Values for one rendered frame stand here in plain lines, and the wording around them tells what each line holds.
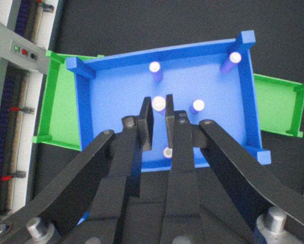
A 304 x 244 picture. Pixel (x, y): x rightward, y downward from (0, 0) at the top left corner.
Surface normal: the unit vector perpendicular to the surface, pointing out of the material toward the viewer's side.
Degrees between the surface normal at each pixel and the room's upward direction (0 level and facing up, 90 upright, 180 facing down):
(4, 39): 90
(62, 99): 0
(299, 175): 0
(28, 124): 17
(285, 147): 0
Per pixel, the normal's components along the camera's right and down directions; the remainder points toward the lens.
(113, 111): -0.12, -0.02
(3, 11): 0.18, 0.03
